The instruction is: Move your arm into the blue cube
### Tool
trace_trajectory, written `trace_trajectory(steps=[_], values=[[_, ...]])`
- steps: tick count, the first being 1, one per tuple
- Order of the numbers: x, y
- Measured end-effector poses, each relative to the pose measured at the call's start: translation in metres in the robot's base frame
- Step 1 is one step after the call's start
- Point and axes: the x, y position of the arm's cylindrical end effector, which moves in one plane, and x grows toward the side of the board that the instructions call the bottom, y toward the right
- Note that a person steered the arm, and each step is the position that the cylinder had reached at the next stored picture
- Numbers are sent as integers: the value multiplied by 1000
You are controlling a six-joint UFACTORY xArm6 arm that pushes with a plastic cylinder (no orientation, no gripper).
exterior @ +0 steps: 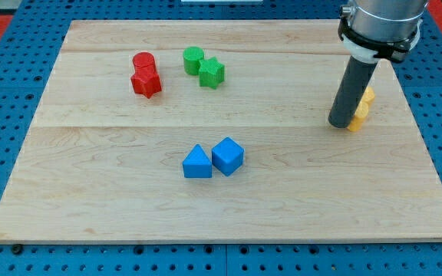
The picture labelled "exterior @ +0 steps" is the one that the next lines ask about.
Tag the green star block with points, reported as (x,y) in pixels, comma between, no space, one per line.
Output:
(211,73)

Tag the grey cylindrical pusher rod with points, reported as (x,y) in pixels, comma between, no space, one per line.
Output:
(355,80)

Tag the red cylinder block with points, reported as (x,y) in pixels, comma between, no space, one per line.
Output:
(144,61)

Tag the yellow cylinder block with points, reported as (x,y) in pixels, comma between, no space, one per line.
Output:
(359,117)

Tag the red star block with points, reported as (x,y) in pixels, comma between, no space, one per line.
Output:
(146,83)

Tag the blue triangular prism block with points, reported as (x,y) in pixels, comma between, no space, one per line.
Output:
(197,164)

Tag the light wooden board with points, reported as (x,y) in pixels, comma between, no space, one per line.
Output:
(178,132)

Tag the blue cube block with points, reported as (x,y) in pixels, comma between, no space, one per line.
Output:
(227,156)

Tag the yellow block behind rod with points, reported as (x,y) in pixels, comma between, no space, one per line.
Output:
(368,96)

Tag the green cylinder block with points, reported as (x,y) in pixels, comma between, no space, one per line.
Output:
(191,59)

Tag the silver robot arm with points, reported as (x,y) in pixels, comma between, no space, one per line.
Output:
(380,29)

